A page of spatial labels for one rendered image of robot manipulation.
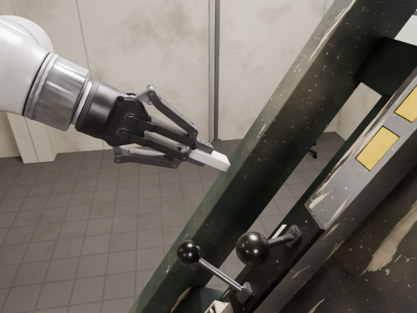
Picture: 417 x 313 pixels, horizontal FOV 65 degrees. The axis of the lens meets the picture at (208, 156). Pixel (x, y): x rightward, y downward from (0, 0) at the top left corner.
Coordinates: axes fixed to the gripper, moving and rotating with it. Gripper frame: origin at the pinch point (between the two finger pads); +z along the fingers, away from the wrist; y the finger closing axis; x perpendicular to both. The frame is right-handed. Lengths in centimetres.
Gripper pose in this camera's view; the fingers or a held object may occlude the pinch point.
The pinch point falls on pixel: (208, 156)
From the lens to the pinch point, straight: 52.4
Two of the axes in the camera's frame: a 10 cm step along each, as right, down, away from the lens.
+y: -5.0, 7.9, 3.6
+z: 8.5, 3.6, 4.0
